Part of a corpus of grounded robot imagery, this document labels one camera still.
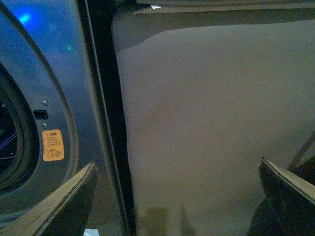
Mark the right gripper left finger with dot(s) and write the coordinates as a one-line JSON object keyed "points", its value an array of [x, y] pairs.
{"points": [[63, 213]]}

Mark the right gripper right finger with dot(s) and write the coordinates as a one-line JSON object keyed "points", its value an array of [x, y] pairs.
{"points": [[292, 199]]}

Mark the orange warning sticker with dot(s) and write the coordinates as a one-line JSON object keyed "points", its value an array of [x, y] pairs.
{"points": [[53, 147]]}

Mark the dark grey washing machine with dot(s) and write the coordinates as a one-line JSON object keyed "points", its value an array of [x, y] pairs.
{"points": [[58, 71]]}

